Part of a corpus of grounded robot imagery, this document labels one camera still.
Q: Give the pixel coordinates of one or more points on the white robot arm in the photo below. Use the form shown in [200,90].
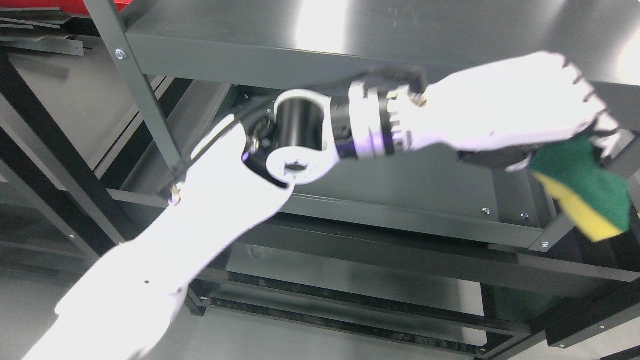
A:
[124,304]

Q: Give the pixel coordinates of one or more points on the green yellow sponge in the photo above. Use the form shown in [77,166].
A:
[595,200]

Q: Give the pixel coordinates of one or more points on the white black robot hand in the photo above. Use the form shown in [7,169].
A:
[535,99]

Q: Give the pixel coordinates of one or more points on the black metal shelf rack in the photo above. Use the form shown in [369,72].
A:
[436,248]

